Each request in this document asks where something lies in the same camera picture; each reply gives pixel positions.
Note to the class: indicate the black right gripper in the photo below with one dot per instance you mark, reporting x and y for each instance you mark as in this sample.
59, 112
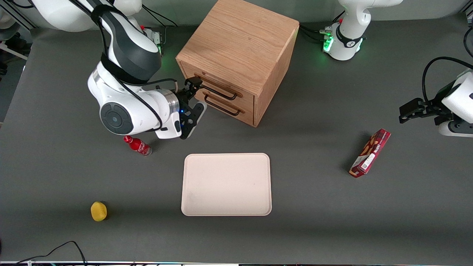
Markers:
183, 98

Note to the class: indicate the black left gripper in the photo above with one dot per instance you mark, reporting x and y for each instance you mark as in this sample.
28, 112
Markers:
433, 109

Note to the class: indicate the wooden drawer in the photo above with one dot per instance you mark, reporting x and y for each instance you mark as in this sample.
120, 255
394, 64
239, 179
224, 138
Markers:
247, 117
247, 101

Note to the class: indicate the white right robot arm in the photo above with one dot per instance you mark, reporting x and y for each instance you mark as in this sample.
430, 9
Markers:
129, 107

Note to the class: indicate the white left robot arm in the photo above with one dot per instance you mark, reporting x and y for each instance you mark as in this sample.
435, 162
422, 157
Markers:
347, 37

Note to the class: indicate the wooden drawer cabinet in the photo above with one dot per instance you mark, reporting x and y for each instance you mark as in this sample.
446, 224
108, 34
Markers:
240, 40

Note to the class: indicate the red tartan cookie box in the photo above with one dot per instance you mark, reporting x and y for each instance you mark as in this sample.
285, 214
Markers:
370, 153

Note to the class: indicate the red cola bottle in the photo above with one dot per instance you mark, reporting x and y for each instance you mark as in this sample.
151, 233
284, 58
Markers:
139, 146

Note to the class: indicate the beige plastic tray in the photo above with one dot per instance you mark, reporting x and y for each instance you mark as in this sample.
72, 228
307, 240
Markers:
226, 184

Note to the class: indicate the yellow lemon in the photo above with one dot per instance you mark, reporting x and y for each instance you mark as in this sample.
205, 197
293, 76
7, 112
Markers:
98, 211

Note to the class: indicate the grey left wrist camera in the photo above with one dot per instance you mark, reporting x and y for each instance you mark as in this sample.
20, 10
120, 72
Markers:
456, 128

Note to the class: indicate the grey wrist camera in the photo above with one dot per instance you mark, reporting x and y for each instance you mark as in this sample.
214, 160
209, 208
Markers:
456, 128
192, 120

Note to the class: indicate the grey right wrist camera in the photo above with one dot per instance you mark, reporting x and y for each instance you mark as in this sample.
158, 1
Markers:
192, 120

